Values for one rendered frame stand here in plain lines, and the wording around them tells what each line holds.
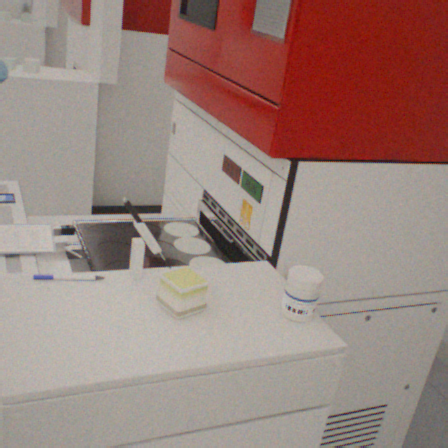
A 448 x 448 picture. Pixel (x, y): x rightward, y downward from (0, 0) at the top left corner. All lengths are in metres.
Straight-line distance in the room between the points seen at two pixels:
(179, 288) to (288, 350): 0.23
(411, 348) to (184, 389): 1.02
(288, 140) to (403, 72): 0.32
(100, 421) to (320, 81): 0.80
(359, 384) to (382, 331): 0.19
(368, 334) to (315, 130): 0.68
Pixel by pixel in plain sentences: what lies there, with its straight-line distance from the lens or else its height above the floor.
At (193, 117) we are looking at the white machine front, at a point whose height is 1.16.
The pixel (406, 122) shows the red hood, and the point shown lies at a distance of 1.42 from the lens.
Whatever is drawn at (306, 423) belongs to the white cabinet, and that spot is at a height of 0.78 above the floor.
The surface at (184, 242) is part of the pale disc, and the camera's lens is 1.52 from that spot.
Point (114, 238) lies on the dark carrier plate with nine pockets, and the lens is 1.50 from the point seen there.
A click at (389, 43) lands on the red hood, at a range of 1.33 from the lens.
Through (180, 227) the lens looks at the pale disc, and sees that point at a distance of 1.61.
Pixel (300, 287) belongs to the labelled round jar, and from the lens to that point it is 1.10.
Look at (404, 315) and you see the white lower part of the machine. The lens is 1.74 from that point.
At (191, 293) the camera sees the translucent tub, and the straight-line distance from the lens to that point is 1.05.
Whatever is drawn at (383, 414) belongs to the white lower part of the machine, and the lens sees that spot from 1.99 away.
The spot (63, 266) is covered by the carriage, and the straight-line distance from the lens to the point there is 1.40.
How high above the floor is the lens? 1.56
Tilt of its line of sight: 23 degrees down
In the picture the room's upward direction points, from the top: 9 degrees clockwise
